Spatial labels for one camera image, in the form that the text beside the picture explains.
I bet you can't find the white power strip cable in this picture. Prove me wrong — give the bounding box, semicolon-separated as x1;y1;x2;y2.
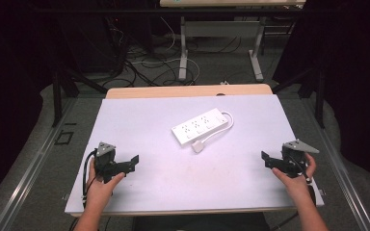
200;111;235;146

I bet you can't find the person's dark clothing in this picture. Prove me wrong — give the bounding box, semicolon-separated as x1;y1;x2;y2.
132;212;272;231

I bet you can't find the black floor cable bundle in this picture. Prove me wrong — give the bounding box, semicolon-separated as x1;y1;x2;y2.
107;17;198;89

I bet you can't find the person's right hand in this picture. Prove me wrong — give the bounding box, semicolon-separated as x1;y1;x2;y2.
271;152;318;202

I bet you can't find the black floor socket frame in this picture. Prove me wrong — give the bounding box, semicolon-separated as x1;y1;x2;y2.
54;130;75;146

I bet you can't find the aluminium floor rail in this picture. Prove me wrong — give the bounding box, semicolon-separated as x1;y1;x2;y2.
302;95;370;231
0;95;78;231

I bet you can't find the dark curtain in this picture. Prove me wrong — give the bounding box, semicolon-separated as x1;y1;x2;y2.
271;0;370;193
0;0;66;211

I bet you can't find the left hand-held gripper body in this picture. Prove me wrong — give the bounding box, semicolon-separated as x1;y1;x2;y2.
93;141;123;184

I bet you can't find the white table mat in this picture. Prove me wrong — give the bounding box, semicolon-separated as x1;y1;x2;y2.
64;93;325;217

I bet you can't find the white floor cable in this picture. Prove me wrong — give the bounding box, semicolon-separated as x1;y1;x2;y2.
130;57;201;87

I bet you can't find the person's left hand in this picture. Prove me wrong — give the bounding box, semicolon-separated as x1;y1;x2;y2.
86;158;126;210

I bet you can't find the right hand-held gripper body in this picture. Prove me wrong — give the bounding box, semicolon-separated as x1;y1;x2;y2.
280;138;321;179

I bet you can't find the white power plug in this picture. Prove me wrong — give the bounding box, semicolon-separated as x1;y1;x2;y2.
191;140;206;154

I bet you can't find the white power strip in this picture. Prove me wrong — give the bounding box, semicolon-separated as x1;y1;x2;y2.
171;107;230;147

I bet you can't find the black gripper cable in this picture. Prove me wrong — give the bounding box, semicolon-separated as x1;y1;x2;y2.
81;148;98;208
292;155;313;185

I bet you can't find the black horizontal frame bar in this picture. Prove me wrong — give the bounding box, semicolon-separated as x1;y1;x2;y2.
33;7;304;16

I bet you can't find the wooden table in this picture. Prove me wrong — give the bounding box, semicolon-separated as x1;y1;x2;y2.
104;83;274;100

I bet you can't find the black metal stand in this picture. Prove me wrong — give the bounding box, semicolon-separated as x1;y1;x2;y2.
51;62;109;128
271;65;328;130

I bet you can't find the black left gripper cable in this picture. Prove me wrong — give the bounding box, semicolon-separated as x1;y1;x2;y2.
81;148;98;208

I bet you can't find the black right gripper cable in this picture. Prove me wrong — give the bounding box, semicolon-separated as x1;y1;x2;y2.
292;155;313;185

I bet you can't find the white-legged desk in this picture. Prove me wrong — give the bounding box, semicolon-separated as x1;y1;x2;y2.
159;0;307;83

